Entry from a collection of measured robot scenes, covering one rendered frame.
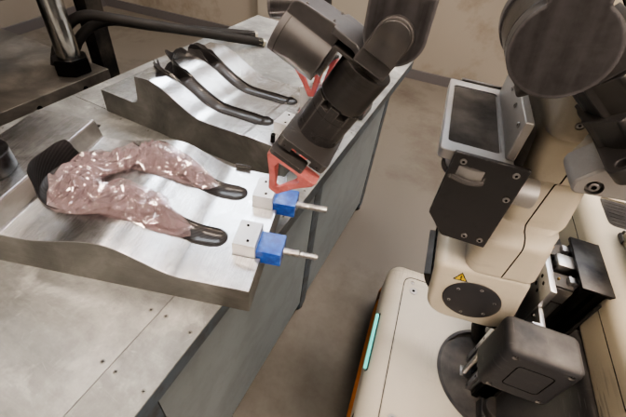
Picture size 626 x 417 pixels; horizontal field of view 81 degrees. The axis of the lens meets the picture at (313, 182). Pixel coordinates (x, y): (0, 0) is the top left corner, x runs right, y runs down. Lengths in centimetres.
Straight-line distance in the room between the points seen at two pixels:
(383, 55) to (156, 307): 48
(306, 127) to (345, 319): 117
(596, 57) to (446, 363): 102
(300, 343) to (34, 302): 97
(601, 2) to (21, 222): 73
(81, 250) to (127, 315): 11
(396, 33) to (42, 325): 59
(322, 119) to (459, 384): 97
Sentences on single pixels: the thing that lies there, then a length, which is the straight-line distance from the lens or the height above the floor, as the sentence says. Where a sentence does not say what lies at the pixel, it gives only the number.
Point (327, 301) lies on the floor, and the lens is 156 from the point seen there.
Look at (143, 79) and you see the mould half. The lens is 90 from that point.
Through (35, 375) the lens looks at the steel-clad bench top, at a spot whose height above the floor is 80.
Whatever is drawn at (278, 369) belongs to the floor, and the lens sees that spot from 142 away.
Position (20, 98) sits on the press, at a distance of 124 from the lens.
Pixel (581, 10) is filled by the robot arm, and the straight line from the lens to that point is 34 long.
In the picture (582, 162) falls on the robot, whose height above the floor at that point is 113.
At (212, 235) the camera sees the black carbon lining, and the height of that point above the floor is 85.
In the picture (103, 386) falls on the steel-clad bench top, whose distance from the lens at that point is 59.
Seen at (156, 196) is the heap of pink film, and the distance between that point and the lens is 62.
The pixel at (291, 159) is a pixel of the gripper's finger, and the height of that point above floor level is 106.
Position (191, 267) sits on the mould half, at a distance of 59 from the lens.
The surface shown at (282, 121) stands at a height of 92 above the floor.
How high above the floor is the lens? 133
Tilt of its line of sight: 41 degrees down
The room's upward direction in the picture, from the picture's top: 8 degrees clockwise
